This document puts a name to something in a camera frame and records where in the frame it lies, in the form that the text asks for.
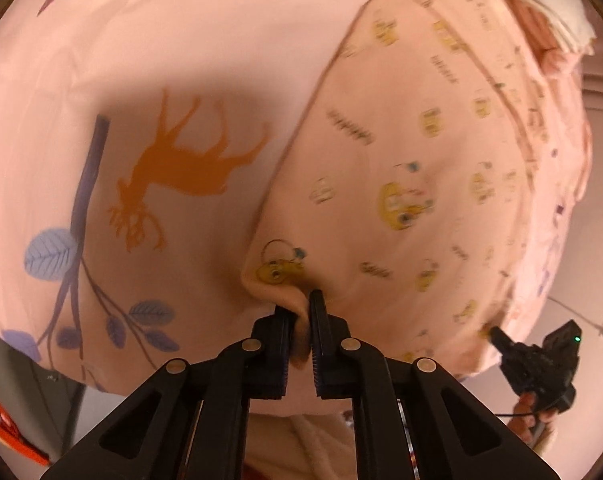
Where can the pink deer-print bed sheet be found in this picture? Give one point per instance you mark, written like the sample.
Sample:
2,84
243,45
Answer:
131,60

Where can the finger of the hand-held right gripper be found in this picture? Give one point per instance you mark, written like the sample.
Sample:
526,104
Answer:
502,342

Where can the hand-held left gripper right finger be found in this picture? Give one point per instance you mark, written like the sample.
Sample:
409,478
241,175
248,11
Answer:
319,355

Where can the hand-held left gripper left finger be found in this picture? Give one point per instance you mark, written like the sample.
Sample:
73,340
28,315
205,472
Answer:
281,355

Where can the person's right hand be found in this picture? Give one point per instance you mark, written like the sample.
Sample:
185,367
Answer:
525,404

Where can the red and white object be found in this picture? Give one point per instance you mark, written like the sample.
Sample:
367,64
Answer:
1,420

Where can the white garment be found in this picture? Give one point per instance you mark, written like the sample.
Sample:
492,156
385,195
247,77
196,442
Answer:
556,0

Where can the pink ribbed garment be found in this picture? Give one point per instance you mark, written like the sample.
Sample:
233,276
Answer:
546,35

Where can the pink cartoon-print pants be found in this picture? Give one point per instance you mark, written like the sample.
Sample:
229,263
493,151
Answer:
406,135

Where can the person's beige fleece clothing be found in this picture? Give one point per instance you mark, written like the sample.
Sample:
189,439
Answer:
301,440

